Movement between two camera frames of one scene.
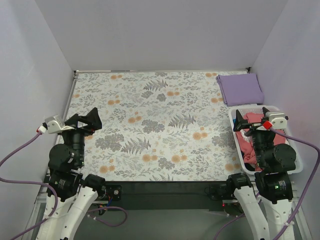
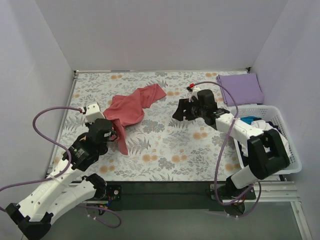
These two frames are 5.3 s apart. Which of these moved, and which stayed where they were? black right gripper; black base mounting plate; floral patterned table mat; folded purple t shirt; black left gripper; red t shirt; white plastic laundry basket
Moved: black left gripper; black right gripper; red t shirt
Stayed: black base mounting plate; white plastic laundry basket; floral patterned table mat; folded purple t shirt
